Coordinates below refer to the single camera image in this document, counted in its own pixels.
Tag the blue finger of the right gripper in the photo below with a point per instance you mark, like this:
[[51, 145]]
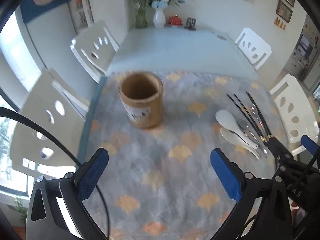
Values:
[[309, 144], [278, 150]]

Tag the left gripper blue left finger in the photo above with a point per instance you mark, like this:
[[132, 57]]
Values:
[[87, 178]]

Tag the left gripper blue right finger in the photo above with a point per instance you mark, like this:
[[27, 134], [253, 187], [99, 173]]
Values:
[[229, 174]]

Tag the steel spoon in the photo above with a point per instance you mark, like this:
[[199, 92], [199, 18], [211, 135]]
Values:
[[248, 133], [254, 112]]

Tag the white rice paddle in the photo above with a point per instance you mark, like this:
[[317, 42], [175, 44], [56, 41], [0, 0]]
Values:
[[237, 141], [226, 120]]

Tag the white chair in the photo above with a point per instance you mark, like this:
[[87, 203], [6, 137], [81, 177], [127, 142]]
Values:
[[95, 48], [56, 107], [296, 113], [253, 47]]

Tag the patterned grey placemat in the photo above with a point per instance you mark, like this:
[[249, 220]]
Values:
[[159, 183]]

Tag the potted green plant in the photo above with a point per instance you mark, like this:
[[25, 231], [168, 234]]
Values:
[[18, 207]]

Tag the white refrigerator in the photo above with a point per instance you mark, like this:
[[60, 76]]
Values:
[[47, 36]]

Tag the black phone stand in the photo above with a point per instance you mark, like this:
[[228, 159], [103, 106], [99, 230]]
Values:
[[190, 24]]

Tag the red lidded teacup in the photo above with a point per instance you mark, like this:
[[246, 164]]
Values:
[[175, 21]]

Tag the white ribbed vase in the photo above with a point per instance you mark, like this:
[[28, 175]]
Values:
[[159, 18]]

